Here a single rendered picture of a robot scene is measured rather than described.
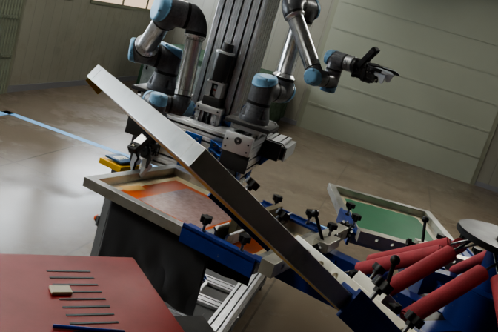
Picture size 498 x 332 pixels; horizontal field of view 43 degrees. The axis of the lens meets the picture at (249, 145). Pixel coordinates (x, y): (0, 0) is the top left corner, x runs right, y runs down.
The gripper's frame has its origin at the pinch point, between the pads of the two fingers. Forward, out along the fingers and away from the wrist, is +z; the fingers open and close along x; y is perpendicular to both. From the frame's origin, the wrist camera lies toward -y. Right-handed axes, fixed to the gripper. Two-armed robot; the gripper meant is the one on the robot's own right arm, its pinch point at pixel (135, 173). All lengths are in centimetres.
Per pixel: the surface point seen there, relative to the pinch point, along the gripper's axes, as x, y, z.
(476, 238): -135, -13, -34
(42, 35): 445, 355, 29
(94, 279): -70, -103, -13
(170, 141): -94, -124, -56
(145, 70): 433, 556, 59
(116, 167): 15.0, 5.5, 3.5
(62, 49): 458, 406, 46
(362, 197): -64, 117, 1
